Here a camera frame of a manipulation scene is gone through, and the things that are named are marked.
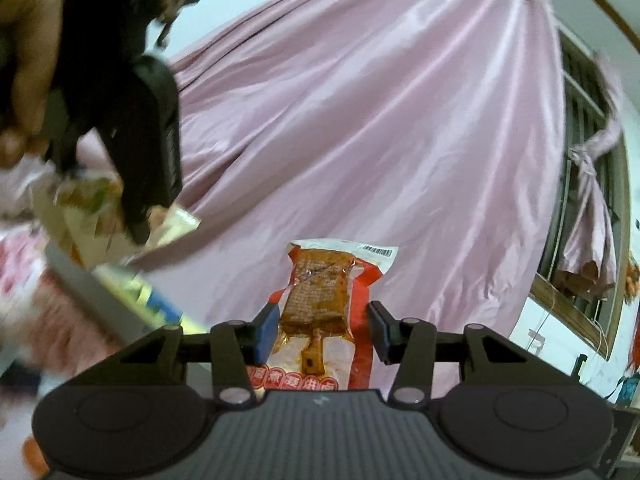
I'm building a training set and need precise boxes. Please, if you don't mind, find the tied pink window curtain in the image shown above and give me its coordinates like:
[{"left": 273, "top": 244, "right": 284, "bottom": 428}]
[{"left": 555, "top": 53, "right": 624, "bottom": 299}]

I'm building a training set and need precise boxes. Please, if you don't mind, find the floral bedspread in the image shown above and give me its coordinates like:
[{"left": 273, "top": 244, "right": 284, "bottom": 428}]
[{"left": 1, "top": 156, "right": 122, "bottom": 377}]

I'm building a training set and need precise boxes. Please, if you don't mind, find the person's left hand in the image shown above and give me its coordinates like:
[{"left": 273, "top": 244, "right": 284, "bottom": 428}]
[{"left": 1, "top": 0, "right": 64, "bottom": 169}]

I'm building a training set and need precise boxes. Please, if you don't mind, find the red spicy tofu snack packet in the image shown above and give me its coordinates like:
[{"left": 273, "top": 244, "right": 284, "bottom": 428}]
[{"left": 247, "top": 238, "right": 398, "bottom": 394}]

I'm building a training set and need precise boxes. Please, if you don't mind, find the pink satin curtain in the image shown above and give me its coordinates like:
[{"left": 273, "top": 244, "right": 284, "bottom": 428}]
[{"left": 137, "top": 0, "right": 565, "bottom": 335}]

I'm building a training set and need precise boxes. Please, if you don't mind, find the grey cardboard box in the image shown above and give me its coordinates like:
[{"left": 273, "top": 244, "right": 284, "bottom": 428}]
[{"left": 44, "top": 242, "right": 207, "bottom": 344}]

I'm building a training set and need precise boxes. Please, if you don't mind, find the wooden window frame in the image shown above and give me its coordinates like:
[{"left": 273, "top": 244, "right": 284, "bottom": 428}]
[{"left": 529, "top": 34, "right": 630, "bottom": 359}]

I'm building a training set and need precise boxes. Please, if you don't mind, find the beige cracker snack packet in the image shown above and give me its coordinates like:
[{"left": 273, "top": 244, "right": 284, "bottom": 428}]
[{"left": 32, "top": 172, "right": 201, "bottom": 270}]

